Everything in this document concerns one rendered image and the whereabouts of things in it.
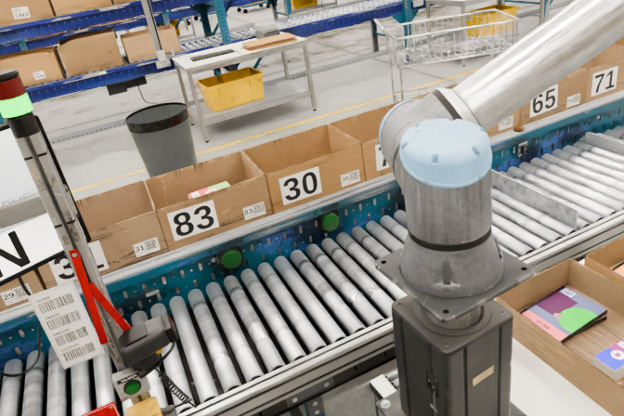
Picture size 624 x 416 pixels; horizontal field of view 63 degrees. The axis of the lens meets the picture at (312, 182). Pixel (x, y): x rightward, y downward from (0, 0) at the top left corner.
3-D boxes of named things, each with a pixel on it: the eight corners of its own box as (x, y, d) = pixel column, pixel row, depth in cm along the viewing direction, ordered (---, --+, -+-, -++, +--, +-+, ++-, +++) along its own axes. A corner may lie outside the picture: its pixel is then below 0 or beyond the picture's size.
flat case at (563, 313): (607, 314, 136) (608, 309, 135) (559, 346, 129) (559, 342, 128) (563, 289, 147) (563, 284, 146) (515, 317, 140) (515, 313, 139)
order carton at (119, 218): (49, 295, 163) (28, 252, 155) (51, 253, 188) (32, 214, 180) (170, 253, 175) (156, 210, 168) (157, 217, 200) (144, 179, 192)
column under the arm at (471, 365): (539, 429, 112) (549, 315, 97) (448, 495, 102) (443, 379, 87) (457, 357, 133) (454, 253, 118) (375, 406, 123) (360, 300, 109)
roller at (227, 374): (228, 407, 136) (225, 394, 134) (188, 300, 179) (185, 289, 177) (246, 398, 137) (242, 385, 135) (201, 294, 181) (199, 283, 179)
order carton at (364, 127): (366, 182, 200) (361, 143, 192) (332, 159, 224) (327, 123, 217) (448, 153, 212) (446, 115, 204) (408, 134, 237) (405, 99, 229)
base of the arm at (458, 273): (526, 268, 93) (527, 223, 89) (445, 313, 86) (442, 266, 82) (454, 227, 109) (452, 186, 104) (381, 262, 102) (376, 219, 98)
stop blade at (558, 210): (575, 232, 178) (577, 210, 174) (483, 185, 216) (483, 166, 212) (576, 231, 178) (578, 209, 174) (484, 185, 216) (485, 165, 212)
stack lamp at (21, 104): (1, 120, 87) (-15, 85, 84) (4, 112, 91) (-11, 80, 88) (32, 111, 88) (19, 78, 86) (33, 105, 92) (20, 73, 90)
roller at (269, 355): (274, 385, 140) (270, 372, 138) (223, 286, 183) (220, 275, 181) (290, 378, 141) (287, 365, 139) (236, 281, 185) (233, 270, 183)
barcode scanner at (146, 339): (189, 357, 113) (170, 324, 108) (138, 384, 110) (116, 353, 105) (183, 338, 119) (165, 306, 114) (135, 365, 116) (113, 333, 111)
